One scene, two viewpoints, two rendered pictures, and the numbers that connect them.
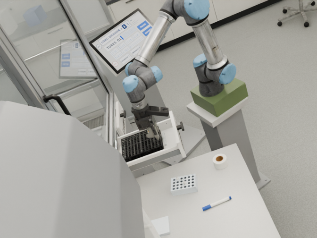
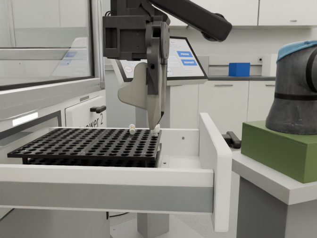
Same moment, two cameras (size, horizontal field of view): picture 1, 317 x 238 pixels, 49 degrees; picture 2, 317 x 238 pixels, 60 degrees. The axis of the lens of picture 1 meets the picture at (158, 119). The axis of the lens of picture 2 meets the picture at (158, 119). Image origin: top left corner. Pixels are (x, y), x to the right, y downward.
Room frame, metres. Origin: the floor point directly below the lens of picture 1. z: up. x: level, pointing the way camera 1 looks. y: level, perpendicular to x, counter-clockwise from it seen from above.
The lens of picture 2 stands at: (1.02, 0.06, 1.03)
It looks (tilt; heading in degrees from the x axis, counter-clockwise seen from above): 11 degrees down; 356
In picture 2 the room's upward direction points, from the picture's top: straight up
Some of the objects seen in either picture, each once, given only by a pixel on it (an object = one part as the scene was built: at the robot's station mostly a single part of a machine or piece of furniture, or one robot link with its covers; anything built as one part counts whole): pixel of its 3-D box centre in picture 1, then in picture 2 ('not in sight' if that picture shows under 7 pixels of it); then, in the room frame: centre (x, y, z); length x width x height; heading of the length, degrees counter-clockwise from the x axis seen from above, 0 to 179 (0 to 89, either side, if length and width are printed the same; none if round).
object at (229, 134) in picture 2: (179, 127); (226, 139); (1.47, -0.09, 0.91); 0.07 x 0.04 x 0.01; 172
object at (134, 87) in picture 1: (133, 88); not in sight; (1.42, 0.05, 1.25); 0.09 x 0.08 x 0.11; 113
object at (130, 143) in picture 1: (142, 146); (97, 156); (1.50, 0.14, 0.87); 0.22 x 0.18 x 0.06; 82
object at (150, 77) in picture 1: (148, 76); not in sight; (1.48, -0.04, 1.25); 0.11 x 0.11 x 0.08; 23
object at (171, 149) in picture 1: (141, 147); (92, 159); (1.50, 0.15, 0.86); 0.40 x 0.26 x 0.06; 82
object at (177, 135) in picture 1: (177, 132); (209, 156); (1.47, -0.06, 0.87); 0.29 x 0.02 x 0.11; 172
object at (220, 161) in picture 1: (220, 161); not in sight; (1.24, -0.19, 0.78); 0.07 x 0.07 x 0.04
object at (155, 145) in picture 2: (158, 136); (153, 142); (1.49, 0.04, 0.90); 0.18 x 0.02 x 0.01; 172
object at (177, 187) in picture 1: (184, 184); not in sight; (1.20, 0.02, 0.78); 0.12 x 0.08 x 0.04; 71
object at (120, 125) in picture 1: (120, 120); (88, 120); (1.83, 0.21, 0.87); 0.29 x 0.02 x 0.11; 172
